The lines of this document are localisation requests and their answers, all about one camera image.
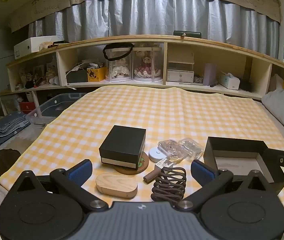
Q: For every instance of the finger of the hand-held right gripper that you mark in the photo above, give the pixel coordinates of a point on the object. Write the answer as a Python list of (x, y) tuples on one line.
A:
[(275, 156)]

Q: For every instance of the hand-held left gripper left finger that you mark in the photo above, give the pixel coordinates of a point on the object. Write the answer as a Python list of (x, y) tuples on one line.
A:
[(80, 172)]

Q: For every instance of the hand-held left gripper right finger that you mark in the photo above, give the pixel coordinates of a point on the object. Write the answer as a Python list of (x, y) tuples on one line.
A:
[(203, 172)]

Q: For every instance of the oval wooden box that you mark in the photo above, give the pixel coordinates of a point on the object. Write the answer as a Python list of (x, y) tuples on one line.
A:
[(117, 186)]

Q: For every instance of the clear plastic case pink trinkets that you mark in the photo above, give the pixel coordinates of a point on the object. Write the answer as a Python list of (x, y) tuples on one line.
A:
[(169, 146)]

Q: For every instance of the white round tape measure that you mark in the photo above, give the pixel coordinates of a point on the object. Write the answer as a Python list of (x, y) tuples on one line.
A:
[(156, 155)]

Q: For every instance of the small black lidded box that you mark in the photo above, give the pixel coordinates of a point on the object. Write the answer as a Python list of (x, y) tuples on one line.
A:
[(123, 145)]

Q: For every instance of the round cork coaster green figure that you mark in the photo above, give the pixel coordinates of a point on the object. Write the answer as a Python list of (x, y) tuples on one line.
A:
[(142, 163)]

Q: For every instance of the grey pillow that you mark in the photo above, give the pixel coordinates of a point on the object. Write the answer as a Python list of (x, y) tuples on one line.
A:
[(282, 105)]

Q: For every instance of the brown cylinder with label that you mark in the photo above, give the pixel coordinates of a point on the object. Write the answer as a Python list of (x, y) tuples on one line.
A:
[(153, 175)]

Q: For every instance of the yellow checked blanket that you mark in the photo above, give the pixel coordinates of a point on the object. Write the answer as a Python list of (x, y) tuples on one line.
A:
[(169, 110)]

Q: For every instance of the clear plastic storage bin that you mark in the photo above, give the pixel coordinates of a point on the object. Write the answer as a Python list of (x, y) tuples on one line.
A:
[(54, 105)]

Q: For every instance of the red box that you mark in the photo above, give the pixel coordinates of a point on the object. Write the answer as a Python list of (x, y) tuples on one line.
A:
[(26, 105)]

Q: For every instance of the folded blue grey blanket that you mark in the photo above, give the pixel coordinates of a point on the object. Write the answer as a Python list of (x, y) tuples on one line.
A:
[(5, 128)]

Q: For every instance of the white tissue box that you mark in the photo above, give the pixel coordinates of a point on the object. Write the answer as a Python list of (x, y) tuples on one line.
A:
[(229, 81)]

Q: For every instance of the dark storage box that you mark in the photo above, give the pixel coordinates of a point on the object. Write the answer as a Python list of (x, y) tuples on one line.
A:
[(76, 76)]

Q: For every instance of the lilac box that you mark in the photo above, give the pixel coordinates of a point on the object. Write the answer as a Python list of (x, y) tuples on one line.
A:
[(210, 74)]

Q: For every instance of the yellow printed box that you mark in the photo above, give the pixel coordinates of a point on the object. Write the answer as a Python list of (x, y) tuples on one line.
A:
[(96, 74)]

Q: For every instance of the small white drawer box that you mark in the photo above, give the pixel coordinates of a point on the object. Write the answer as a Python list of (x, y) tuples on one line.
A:
[(180, 72)]

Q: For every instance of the clear doll display case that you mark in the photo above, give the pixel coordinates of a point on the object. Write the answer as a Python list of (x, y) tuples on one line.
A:
[(147, 65)]

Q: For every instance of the white cardboard box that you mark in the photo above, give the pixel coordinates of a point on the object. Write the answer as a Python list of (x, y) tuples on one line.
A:
[(34, 44)]

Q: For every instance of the dark green case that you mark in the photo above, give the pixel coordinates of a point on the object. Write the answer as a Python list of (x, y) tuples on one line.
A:
[(187, 33)]

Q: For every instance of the wooden shelf unit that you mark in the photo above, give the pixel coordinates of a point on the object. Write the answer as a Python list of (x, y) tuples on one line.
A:
[(144, 39)]

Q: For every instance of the silver curtain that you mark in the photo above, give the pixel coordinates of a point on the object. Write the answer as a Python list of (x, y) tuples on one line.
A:
[(157, 15)]

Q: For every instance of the beige printed paper valance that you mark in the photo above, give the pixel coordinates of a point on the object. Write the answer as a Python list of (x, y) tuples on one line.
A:
[(44, 7)]

